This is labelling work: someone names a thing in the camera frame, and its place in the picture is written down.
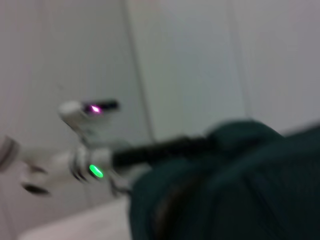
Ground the dark teal insulated bag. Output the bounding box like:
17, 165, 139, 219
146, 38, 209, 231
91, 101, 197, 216
126, 119, 320, 240

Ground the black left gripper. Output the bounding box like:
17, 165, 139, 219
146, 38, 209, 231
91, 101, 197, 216
111, 134, 216, 169

